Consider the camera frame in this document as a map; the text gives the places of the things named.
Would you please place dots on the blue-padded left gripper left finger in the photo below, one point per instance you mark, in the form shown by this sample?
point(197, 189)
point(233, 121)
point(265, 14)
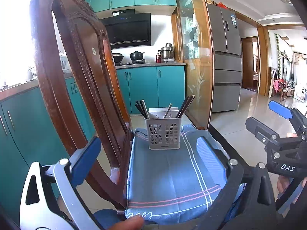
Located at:
point(68, 174)

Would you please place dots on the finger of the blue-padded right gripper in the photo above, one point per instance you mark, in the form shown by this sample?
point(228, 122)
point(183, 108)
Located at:
point(262, 132)
point(281, 110)

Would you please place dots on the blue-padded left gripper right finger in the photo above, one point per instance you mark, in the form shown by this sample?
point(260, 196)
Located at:
point(226, 173)

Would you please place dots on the dark brown chopstick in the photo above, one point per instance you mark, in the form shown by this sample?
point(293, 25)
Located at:
point(189, 101)

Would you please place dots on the light wooden chopstick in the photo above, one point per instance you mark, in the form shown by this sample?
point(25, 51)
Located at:
point(169, 108)

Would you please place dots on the teal lower kitchen cabinets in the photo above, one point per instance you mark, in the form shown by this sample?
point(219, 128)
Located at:
point(28, 135)

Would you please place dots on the person's right hand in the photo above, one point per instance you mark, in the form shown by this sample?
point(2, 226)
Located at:
point(283, 183)

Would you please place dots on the person's left hand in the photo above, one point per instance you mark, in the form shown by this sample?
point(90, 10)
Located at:
point(133, 223)

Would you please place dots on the blue-grey striped towel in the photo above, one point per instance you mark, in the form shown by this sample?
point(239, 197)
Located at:
point(170, 186)

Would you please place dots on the dark red chopstick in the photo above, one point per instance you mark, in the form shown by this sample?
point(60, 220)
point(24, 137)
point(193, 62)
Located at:
point(183, 104)

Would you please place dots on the white plastic utensil basket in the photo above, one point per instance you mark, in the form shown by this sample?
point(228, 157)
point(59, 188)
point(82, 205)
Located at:
point(163, 133)

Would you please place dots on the silver refrigerator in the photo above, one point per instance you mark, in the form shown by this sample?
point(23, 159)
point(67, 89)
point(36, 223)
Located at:
point(228, 66)

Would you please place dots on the black patterned chopstick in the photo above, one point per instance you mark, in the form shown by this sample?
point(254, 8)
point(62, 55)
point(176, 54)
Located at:
point(139, 109)

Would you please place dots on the beige tipped dark chopstick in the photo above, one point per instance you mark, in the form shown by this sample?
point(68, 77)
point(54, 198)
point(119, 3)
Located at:
point(145, 109)

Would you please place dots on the carved wooden chair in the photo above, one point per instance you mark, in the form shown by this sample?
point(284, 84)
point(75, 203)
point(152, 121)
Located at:
point(87, 47)

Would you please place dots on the white dish rack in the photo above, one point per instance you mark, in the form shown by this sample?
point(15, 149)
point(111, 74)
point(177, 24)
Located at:
point(64, 63)

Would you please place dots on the black wok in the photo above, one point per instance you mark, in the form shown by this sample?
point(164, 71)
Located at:
point(118, 57)

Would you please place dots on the wood framed glass sliding door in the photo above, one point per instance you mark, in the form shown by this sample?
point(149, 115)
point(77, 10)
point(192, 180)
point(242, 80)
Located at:
point(193, 43)

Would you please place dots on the red thermos bottle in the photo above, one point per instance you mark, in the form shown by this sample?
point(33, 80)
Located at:
point(158, 58)

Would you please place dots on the black clay pot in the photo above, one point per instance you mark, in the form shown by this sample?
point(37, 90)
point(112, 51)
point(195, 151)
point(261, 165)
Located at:
point(136, 56)

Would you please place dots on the black range hood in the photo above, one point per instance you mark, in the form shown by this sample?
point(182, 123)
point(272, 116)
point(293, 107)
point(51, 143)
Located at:
point(128, 30)

